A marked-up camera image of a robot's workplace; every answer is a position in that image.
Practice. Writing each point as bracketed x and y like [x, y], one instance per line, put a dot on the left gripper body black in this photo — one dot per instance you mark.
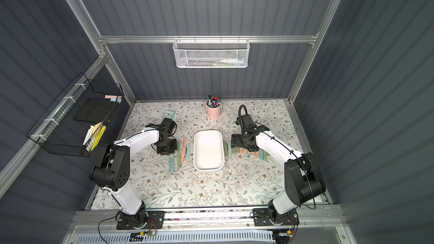
[166, 147]

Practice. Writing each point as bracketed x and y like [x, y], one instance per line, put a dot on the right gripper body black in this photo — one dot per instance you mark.
[242, 142]

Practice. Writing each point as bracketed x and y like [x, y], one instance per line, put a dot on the green celvinc knife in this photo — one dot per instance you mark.
[179, 155]

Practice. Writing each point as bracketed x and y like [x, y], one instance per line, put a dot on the teal celvinc knife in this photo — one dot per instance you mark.
[261, 155]

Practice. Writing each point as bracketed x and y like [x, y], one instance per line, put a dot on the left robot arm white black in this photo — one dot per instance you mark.
[112, 168]

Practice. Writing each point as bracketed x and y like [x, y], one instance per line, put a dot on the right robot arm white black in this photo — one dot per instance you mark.
[303, 179]

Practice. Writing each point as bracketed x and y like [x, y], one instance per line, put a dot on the teal folding knife in box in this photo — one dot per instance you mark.
[172, 163]

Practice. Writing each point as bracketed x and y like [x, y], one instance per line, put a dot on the white storage box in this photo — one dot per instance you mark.
[208, 151]

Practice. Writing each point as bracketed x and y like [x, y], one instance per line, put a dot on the teal alarm clock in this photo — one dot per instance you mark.
[170, 114]

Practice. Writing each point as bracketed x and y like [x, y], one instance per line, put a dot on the floral table mat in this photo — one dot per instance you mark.
[243, 179]

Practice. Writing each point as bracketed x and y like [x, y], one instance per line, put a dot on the pink pen holder cup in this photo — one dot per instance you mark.
[214, 112]

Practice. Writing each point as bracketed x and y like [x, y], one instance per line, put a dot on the pens in pink cup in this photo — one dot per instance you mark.
[213, 102]

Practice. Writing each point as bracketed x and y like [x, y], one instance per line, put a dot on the yellow notepad in basket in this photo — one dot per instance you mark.
[93, 136]

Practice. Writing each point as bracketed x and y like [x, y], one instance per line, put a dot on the white tube in basket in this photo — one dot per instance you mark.
[235, 62]

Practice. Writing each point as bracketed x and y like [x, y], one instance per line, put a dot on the black notebook in basket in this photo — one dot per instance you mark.
[95, 110]

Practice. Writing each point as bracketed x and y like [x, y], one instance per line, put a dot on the white wire wall basket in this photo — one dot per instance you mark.
[195, 54]

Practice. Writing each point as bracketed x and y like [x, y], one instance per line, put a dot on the black wire side basket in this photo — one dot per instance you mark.
[59, 134]

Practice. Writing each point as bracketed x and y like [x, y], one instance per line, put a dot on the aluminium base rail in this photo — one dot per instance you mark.
[213, 218]

